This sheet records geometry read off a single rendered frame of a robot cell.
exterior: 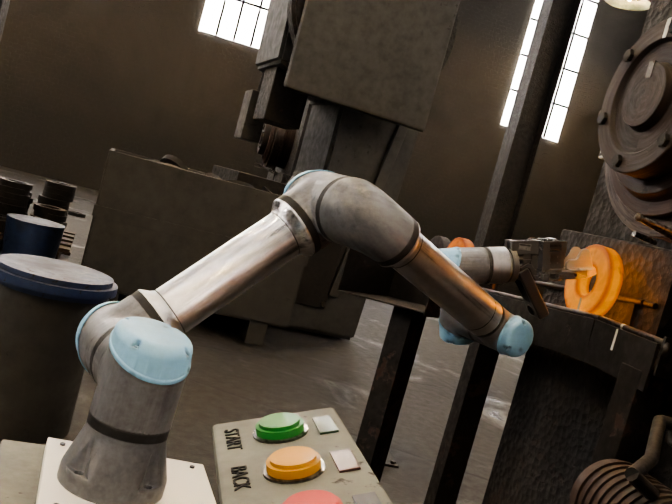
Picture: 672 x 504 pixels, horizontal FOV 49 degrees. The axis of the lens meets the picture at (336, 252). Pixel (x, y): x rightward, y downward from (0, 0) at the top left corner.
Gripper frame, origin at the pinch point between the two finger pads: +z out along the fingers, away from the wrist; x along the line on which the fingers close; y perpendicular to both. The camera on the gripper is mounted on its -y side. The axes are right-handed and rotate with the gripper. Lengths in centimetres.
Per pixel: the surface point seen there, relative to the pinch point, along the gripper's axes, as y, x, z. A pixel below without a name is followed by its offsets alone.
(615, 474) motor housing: -22, -48, -25
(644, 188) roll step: 18.2, -20.8, -3.6
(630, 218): 12.3, -13.6, -1.3
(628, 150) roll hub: 24.9, -18.5, -5.7
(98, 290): -10, 55, -105
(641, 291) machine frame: -2.6, -9.3, 4.8
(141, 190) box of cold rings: 11, 212, -101
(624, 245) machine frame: 5.6, 0.5, 7.0
